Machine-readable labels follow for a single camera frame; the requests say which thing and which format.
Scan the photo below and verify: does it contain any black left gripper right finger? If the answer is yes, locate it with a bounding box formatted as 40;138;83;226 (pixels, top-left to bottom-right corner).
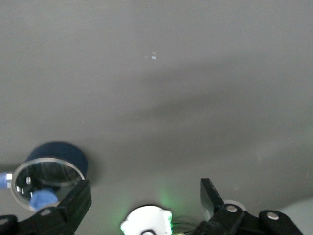
195;178;304;235

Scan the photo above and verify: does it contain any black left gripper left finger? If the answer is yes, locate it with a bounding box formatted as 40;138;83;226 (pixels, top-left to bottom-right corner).
0;179;92;235

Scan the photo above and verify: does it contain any glass lid with blue knob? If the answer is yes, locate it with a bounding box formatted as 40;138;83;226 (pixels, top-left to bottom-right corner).
11;158;86;212

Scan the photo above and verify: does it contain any dark blue saucepan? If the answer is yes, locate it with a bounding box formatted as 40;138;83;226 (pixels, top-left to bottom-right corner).
0;141;89;189

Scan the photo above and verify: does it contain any dark grey table cover sheet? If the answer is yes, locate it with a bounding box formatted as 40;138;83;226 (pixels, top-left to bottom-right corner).
0;0;313;235

